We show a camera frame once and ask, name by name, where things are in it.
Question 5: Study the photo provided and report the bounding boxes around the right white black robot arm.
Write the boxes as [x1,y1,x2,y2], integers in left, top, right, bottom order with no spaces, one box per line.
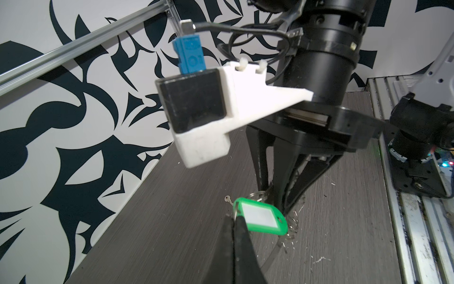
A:
[247,1,454,215]

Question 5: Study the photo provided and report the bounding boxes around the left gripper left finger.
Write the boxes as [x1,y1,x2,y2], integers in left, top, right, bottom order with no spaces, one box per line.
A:
[202,216,234,284]

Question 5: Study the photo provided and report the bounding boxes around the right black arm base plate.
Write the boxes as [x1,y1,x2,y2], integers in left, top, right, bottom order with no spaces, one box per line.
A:
[383,123,454,199]

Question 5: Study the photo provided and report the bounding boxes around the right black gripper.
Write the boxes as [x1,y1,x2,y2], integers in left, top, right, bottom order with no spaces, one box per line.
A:
[246,104,385,215]

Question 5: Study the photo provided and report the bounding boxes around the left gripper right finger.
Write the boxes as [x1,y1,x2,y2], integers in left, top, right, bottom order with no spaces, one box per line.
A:
[234,216,267,284]

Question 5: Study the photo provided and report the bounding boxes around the green capped key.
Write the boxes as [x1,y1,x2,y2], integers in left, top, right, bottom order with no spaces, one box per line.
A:
[233,198,288,236]

